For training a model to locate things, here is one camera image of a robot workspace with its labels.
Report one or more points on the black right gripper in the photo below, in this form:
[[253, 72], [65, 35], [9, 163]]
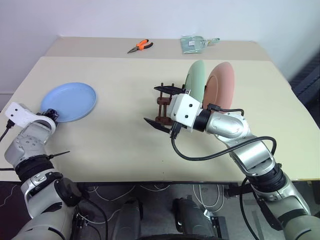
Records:
[[176, 129]]

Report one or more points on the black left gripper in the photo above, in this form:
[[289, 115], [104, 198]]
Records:
[[52, 114]]

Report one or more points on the blue plate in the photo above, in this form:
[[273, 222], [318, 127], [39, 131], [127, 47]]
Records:
[[70, 100]]

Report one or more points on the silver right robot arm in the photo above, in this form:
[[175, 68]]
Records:
[[231, 125]]

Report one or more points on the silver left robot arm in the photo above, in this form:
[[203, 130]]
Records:
[[30, 136]]

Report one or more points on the dark wooden dish rack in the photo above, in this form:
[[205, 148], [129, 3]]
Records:
[[163, 101]]

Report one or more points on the black zip tie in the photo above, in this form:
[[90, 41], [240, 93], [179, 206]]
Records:
[[58, 154]]

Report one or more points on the green plate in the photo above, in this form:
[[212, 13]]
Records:
[[196, 80]]

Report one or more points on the pink plate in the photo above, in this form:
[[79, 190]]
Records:
[[221, 86]]

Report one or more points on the green transparent plastic package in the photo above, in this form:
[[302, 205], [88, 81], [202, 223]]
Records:
[[192, 44]]

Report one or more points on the black table clamp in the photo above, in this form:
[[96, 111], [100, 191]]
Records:
[[236, 190]]

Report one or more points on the dark rounded robot leg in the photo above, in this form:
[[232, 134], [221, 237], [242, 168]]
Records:
[[192, 215], [130, 217]]

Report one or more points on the black chair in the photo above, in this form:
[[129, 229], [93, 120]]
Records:
[[308, 80]]

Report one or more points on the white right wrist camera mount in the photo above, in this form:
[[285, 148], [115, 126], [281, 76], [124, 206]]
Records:
[[186, 108]]

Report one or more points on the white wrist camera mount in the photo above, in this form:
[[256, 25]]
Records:
[[186, 108], [18, 113]]

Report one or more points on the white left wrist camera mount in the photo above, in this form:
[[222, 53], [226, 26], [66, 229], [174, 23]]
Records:
[[18, 113]]

